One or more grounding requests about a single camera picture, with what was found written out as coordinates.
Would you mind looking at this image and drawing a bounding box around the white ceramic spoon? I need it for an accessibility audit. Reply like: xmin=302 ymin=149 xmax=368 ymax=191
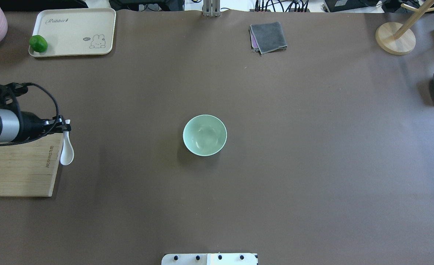
xmin=59 ymin=129 xmax=74 ymax=166

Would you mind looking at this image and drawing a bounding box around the light green bowl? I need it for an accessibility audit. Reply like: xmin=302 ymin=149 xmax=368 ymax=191
xmin=183 ymin=114 xmax=228 ymax=156

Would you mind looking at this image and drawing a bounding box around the bamboo cutting board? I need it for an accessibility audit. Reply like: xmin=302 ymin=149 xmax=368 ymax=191
xmin=0 ymin=134 xmax=63 ymax=197

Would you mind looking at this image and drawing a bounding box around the green lime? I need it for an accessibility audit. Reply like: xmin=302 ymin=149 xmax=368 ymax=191
xmin=29 ymin=35 xmax=48 ymax=53

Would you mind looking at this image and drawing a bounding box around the beige rabbit tray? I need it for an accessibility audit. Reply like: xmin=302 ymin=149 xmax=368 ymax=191
xmin=28 ymin=7 xmax=116 ymax=57

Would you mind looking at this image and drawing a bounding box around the grey folded cloth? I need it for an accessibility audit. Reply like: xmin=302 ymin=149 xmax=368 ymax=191
xmin=249 ymin=21 xmax=288 ymax=55

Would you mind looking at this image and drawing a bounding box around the wooden stand round base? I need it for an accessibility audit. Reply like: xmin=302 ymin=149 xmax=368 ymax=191
xmin=375 ymin=0 xmax=434 ymax=56

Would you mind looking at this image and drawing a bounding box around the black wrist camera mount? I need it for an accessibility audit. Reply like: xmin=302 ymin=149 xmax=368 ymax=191
xmin=0 ymin=82 xmax=28 ymax=112

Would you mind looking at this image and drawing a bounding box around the aluminium frame post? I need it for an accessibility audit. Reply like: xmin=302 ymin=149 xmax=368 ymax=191
xmin=202 ymin=0 xmax=221 ymax=17

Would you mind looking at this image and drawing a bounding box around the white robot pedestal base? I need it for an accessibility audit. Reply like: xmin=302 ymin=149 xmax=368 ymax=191
xmin=161 ymin=252 xmax=259 ymax=265

